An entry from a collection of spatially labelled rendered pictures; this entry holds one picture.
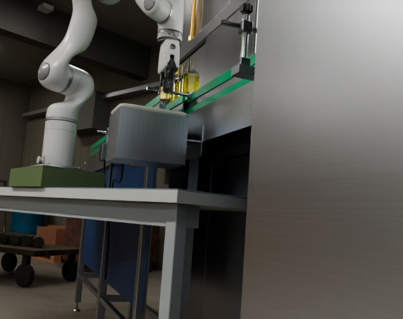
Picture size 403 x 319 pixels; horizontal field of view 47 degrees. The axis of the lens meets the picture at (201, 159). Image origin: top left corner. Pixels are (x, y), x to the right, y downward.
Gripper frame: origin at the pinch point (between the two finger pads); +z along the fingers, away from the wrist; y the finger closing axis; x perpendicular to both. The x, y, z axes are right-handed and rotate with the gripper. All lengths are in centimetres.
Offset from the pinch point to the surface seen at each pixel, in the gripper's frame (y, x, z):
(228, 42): 20.0, -29.6, -28.7
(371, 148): -101, 2, 33
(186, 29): 83, -31, -58
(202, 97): 2.4, -14.0, 0.7
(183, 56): 78, -29, -41
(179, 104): 20.2, -11.5, -0.2
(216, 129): -16.6, -12.3, 15.1
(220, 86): -12.3, -14.4, 0.3
